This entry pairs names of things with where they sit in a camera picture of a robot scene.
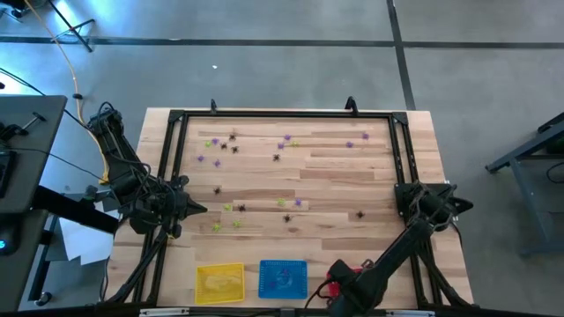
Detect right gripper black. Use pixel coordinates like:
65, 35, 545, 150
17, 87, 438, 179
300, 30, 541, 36
329, 266, 382, 316

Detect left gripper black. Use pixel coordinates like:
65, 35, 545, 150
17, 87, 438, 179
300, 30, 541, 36
165, 193, 208, 221

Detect blue plastic slotted basket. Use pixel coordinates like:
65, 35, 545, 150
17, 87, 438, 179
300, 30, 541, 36
257, 259, 309, 301

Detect red plastic slotted basket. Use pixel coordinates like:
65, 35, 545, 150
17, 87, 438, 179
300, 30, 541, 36
325, 265, 366, 297

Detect yellow plastic slotted basket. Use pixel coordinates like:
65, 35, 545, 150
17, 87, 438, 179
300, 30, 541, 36
194, 262, 246, 306

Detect white paper sheets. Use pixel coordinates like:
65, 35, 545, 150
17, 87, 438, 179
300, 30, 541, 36
43, 200, 116, 266

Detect black desk support beam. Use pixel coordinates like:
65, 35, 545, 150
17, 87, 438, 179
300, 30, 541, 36
31, 184, 120, 235

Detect grey desk top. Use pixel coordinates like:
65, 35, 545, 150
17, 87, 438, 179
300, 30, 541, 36
0, 94, 69, 215

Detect black desk device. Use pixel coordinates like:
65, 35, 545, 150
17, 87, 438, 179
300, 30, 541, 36
0, 149, 18, 199

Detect black desk clamp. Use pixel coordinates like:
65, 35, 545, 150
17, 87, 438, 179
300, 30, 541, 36
0, 111, 48, 143

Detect black tripod stand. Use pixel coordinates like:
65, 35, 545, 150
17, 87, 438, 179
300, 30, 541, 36
46, 0, 96, 53

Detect black equipment base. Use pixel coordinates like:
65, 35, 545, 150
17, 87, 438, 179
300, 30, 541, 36
0, 0, 48, 19

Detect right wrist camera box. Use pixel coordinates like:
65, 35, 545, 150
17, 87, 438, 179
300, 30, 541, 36
329, 259, 354, 282

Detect silver metal bracket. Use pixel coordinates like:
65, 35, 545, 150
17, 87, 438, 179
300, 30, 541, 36
138, 307, 191, 317
384, 309, 436, 317

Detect black aluminium rail frame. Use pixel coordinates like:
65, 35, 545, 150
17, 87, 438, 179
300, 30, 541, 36
99, 107, 476, 309

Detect black floor cable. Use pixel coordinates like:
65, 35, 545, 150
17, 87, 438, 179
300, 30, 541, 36
0, 66, 105, 133
0, 145, 105, 181

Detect orange extension cable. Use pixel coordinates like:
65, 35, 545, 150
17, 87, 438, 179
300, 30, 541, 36
24, 0, 111, 185

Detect blue-grey metal cart frame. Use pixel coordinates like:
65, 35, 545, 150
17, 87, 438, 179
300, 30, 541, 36
484, 112, 564, 259

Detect black cable on cart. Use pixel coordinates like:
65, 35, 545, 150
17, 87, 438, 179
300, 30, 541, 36
545, 161, 564, 184

